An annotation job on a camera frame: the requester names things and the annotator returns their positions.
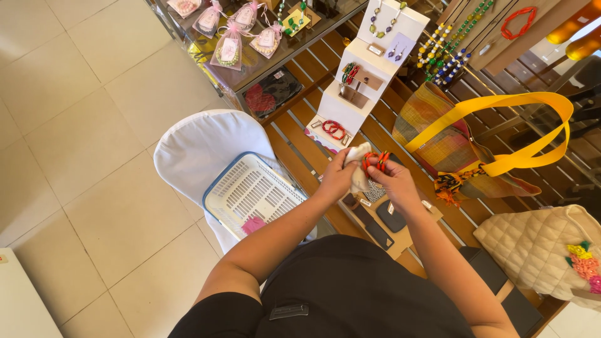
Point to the person's left hand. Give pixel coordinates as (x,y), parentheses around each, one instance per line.
(334,180)

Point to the person's right hand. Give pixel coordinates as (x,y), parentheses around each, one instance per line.
(399,187)

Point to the person's right fingers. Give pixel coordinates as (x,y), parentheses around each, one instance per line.
(378,172)

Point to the person's left fingers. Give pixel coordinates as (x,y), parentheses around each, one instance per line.
(346,165)

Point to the white cleaning cloth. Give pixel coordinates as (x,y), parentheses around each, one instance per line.
(358,180)

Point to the black white patterned pouch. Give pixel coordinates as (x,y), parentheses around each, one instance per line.
(374,192)

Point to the brown leather wallet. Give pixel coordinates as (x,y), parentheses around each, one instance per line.
(364,216)
(350,201)

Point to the black leather wallet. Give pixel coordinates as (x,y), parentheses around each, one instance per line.
(392,217)
(379,235)

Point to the white stepped display stand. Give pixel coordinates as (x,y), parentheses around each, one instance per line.
(345,110)

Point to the orange black patterned scarf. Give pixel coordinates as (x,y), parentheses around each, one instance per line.
(448,185)

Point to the cardboard display tray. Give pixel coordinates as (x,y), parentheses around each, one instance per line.
(404,242)

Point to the black cushion with red heart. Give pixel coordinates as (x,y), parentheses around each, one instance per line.
(277,91)

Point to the white plastic basket blue rim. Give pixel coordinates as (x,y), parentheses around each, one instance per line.
(249,192)

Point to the pink cloth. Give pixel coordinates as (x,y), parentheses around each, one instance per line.
(253,225)

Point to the small white label tag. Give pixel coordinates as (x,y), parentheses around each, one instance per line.
(375,49)

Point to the person's black clothing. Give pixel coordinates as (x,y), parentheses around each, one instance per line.
(352,291)

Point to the glass display case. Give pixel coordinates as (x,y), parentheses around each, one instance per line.
(300,44)

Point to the lilac earring card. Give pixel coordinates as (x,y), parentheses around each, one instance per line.
(404,44)

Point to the pink organza gift pouch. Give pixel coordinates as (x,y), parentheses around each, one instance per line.
(209,19)
(228,50)
(245,16)
(266,41)
(184,6)

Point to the white covered chair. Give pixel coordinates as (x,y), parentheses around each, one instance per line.
(197,145)

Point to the clear plastic badge clip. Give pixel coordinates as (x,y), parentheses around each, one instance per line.
(289,311)

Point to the cream quilted bag with flowers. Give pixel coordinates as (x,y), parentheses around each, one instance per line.
(526,249)

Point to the yellow printed bag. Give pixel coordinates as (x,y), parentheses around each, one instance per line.
(202,58)

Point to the amber glass bottle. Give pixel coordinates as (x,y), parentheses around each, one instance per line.
(584,47)
(573,23)

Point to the white cabinet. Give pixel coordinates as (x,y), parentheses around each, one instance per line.
(23,300)

